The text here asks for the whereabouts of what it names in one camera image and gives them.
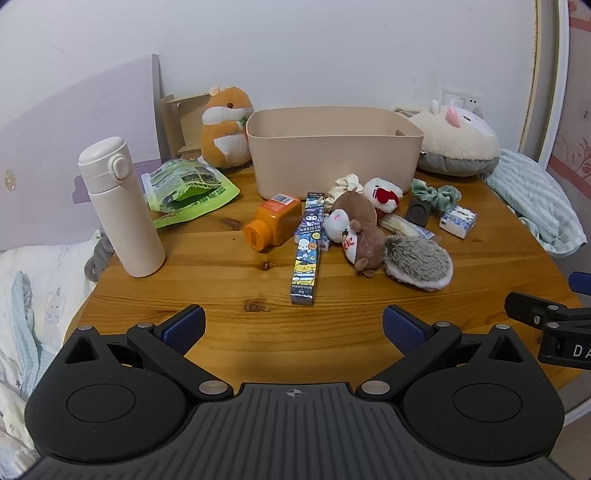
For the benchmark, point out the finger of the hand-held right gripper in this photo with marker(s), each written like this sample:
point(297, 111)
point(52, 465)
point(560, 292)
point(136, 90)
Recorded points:
point(582, 282)
point(526, 309)

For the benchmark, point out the small white plush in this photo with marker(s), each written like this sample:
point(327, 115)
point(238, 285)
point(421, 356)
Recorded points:
point(383, 194)

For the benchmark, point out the green snack bag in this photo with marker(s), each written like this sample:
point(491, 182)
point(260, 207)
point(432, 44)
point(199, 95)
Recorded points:
point(194, 184)

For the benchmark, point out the blue white tissue packet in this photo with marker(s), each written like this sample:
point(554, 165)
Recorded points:
point(458, 221)

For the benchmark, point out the white thermos bottle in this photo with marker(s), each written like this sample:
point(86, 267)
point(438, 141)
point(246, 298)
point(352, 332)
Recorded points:
point(124, 217)

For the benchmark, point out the brown squirrel plush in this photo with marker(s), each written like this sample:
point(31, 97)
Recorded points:
point(364, 230)

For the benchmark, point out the white door frame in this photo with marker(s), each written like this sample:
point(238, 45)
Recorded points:
point(551, 92)

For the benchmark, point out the cream cat plush pillow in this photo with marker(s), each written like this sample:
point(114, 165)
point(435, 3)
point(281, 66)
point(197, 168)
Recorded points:
point(452, 143)

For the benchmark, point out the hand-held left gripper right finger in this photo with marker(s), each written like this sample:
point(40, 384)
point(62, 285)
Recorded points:
point(406, 330)

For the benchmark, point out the green striped pillow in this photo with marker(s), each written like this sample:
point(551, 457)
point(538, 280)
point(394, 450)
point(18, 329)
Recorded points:
point(535, 194)

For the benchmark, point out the black square block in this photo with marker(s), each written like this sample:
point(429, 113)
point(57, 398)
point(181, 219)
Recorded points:
point(419, 211)

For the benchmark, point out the cream scrunchie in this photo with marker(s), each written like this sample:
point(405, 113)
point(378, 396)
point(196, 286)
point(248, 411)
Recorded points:
point(346, 182)

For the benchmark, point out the green scrunchie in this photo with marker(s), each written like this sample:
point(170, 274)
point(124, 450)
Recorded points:
point(443, 196)

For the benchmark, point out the white wall socket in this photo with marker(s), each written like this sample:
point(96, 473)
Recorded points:
point(461, 98)

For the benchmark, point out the long cartoon printed box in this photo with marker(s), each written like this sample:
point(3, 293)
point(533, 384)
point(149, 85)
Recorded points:
point(307, 249)

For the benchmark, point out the printed bedding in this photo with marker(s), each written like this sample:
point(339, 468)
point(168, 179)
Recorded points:
point(27, 300)

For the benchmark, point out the orange hamster plush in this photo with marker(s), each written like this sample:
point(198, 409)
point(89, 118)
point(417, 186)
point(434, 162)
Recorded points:
point(226, 134)

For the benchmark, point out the orange plastic bottle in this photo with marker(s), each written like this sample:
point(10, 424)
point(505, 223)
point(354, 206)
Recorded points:
point(277, 221)

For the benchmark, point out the light purple board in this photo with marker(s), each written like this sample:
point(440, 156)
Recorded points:
point(55, 138)

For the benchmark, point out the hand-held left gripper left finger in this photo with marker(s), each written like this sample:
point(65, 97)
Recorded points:
point(184, 330)

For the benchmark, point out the beige plastic container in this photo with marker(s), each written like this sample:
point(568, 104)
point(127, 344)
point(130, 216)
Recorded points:
point(332, 166)

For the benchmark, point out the grey plush tail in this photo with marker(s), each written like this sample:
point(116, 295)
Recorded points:
point(99, 258)

